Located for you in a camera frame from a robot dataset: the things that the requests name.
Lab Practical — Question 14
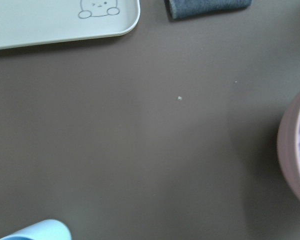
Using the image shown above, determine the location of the light blue cup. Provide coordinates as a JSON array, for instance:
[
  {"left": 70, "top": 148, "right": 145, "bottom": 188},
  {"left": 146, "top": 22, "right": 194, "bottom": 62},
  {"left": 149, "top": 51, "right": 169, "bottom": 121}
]
[{"left": 1, "top": 219, "right": 72, "bottom": 240}]

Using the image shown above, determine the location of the grey folded cloth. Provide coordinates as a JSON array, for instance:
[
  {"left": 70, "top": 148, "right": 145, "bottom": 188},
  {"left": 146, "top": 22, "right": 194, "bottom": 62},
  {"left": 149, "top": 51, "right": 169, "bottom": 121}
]
[{"left": 165, "top": 0, "right": 253, "bottom": 20}]

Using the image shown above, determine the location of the pink bowl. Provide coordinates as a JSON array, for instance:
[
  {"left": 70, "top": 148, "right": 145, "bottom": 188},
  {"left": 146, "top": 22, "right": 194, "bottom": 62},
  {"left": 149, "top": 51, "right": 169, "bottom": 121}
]
[{"left": 277, "top": 92, "right": 300, "bottom": 200}]

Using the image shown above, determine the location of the cream rabbit tray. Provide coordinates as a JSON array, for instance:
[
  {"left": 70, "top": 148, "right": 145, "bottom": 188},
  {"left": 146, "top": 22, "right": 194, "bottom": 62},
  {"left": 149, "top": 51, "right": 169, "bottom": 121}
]
[{"left": 0, "top": 0, "right": 141, "bottom": 50}]

